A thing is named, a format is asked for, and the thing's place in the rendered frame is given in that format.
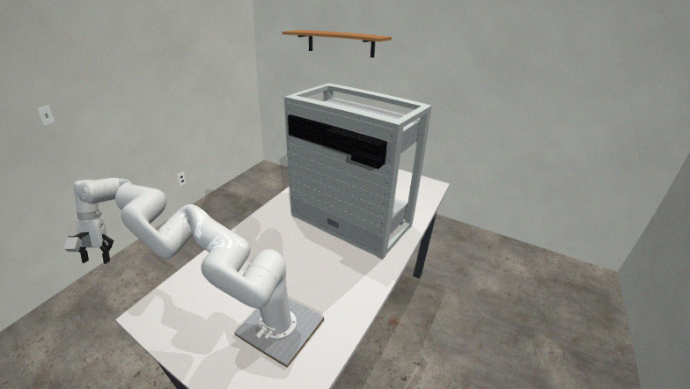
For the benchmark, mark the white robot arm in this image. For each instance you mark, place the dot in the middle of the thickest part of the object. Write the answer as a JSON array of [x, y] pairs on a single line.
[[227, 250]]

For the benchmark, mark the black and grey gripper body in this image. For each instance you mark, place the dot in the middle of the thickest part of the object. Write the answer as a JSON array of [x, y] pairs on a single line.
[[96, 228]]

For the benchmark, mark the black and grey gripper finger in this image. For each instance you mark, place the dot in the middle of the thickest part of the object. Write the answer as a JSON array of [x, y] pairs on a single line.
[[106, 248], [84, 254]]

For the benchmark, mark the grey server rack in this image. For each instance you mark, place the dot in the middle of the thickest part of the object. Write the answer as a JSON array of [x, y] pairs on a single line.
[[347, 194]]

